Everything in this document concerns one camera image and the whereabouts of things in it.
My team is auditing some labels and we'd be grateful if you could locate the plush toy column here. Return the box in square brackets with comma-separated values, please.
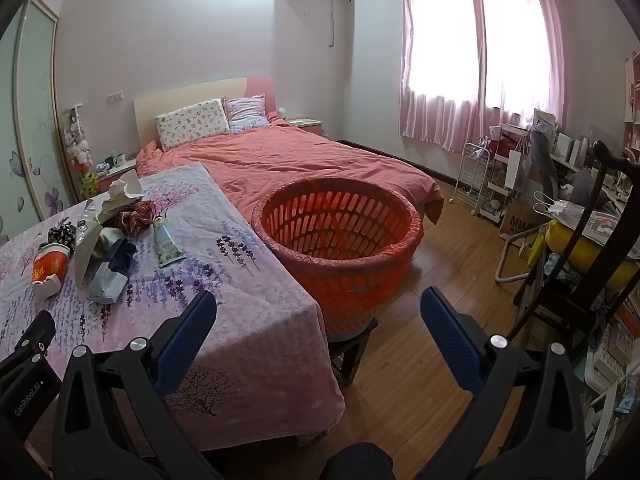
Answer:
[60, 105, 101, 201]

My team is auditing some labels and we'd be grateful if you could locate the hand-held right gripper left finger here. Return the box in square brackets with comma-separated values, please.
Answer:
[50, 287, 226, 480]

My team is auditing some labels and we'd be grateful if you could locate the white plastic crate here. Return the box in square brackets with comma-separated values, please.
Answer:
[582, 320, 640, 461]

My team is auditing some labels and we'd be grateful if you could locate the black mesh fabric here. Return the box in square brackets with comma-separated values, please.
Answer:
[47, 224, 78, 251]

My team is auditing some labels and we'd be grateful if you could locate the white handled bag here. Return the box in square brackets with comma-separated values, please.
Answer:
[532, 190, 586, 221]

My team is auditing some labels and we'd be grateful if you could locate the grey cloth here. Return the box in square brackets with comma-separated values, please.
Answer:
[567, 167, 608, 206]

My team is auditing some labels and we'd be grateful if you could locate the pale green tube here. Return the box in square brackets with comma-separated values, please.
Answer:
[152, 215, 187, 267]

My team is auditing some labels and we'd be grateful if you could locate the floral printed sheet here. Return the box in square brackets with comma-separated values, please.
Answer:
[0, 162, 347, 453]

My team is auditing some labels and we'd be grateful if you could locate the navy cloth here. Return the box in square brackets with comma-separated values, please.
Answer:
[107, 242, 138, 278]

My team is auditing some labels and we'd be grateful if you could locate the beige and pink headboard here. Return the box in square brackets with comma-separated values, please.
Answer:
[134, 76, 277, 148]

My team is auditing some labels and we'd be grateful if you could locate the dark wooden stool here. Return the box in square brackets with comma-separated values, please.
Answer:
[327, 317, 379, 386]

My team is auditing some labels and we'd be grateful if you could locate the red plaid scrunchie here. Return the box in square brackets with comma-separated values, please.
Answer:
[117, 200, 157, 236]

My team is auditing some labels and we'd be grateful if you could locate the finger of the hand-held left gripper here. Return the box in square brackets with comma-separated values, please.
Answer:
[0, 309, 57, 361]

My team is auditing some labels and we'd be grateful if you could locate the white metal frame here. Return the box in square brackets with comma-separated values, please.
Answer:
[495, 237, 531, 286]

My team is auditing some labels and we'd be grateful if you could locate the pink striped pillow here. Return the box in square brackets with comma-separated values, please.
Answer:
[222, 93, 271, 133]

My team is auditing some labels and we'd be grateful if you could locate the salmon duvet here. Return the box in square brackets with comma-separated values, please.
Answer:
[136, 121, 445, 226]

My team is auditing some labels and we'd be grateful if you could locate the red paper cup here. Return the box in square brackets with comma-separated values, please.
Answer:
[31, 242, 71, 301]

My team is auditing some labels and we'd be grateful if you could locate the floral white pillow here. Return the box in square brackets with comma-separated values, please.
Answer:
[155, 99, 231, 152]

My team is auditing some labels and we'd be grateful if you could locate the white paper bag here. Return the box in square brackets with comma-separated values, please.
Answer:
[504, 132, 531, 192]

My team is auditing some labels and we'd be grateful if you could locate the pink nightstand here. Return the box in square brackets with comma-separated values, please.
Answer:
[95, 157, 138, 191]

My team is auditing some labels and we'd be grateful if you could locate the pink curtain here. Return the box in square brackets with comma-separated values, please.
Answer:
[397, 0, 486, 138]
[475, 0, 576, 156]

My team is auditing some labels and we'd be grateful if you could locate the flower printed wardrobe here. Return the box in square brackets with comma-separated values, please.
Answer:
[0, 0, 83, 246]

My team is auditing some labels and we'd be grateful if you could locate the wooden nightstand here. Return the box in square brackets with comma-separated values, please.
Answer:
[287, 117, 323, 136]

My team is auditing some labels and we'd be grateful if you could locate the white wire rack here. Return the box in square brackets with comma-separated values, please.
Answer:
[452, 141, 493, 208]

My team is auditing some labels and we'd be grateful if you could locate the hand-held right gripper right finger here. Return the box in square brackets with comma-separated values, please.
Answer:
[415, 286, 588, 480]

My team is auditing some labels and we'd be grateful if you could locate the brown paper bag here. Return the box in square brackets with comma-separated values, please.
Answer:
[499, 199, 548, 253]

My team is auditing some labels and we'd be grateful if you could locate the yellow cushion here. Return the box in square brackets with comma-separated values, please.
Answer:
[545, 217, 640, 281]

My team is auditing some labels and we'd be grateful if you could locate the dark wooden chair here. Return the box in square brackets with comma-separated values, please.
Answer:
[512, 140, 640, 356]

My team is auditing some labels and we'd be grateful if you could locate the person's dark trouser leg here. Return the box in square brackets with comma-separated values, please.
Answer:
[324, 442, 396, 480]

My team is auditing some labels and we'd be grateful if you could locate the white shelf trolley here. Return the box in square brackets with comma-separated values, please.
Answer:
[485, 125, 533, 225]

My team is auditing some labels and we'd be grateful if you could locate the orange plastic laundry basket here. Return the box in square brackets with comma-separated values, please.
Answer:
[251, 176, 425, 335]

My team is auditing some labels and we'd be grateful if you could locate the silver foil wrapper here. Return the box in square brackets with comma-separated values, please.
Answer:
[75, 197, 121, 291]

